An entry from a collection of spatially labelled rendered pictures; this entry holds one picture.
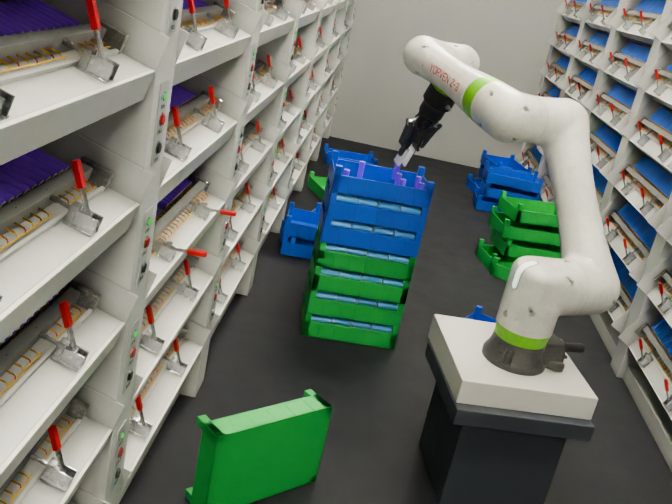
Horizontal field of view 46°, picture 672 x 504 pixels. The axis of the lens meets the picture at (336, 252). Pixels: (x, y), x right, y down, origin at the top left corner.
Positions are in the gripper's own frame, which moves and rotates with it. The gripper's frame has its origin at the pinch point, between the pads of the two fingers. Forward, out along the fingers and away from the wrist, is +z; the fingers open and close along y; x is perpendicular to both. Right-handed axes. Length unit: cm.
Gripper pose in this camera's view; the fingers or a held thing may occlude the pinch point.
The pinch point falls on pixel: (404, 155)
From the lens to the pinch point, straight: 251.6
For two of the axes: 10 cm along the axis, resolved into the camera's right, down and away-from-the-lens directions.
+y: 8.2, -0.3, 5.7
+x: -4.1, -7.4, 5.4
